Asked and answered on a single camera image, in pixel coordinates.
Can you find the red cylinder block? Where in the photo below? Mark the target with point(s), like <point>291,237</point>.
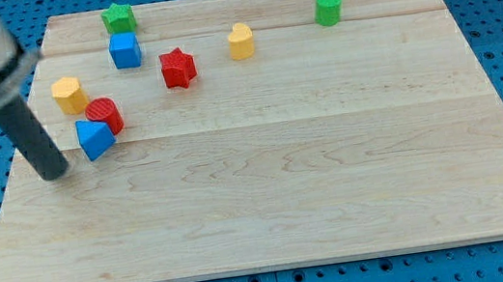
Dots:
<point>105,110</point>

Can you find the blue triangle block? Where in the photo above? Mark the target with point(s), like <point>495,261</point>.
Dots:
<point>95,138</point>

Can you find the blue cube block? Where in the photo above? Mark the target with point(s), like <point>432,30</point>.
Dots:
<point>125,50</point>

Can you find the green cylinder block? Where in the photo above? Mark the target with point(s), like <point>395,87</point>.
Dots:
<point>328,12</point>

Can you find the yellow heart block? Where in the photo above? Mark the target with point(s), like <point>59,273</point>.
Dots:
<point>241,42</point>

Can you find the wooden board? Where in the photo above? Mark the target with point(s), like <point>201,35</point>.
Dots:
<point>380,135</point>

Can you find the yellow hexagon block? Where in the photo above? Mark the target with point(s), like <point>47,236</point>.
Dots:
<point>69,95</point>

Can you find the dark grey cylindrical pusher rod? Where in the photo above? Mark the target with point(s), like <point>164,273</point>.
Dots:
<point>28,135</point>

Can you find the green star block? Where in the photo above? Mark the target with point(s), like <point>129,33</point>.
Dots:
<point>119,19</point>

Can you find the red star block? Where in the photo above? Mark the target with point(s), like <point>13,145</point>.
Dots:
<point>177,68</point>

